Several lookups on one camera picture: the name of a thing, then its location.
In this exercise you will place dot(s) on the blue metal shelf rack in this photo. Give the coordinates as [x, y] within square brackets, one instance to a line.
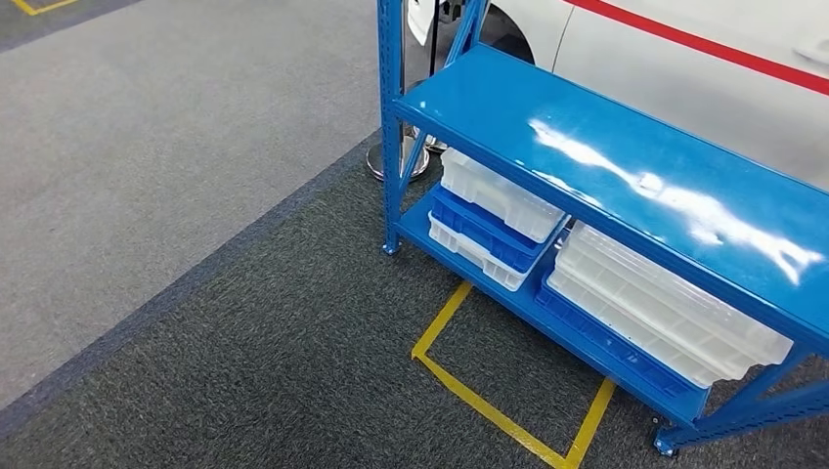
[583, 155]

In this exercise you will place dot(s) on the white car red stripe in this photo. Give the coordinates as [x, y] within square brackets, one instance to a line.
[680, 77]

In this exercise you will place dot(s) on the chrome stanchion post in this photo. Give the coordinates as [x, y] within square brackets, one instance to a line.
[414, 162]
[434, 139]

